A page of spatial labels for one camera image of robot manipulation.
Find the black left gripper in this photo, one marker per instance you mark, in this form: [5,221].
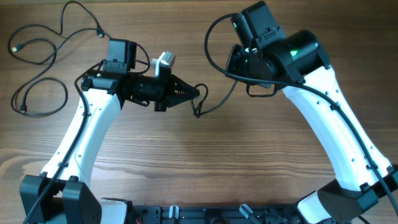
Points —
[167,83]

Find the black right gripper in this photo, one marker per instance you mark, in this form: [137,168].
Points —
[237,54]

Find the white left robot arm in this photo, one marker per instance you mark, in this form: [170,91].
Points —
[61,192]

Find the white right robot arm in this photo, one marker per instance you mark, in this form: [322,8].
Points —
[299,66]

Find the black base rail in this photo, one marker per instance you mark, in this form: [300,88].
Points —
[174,214]

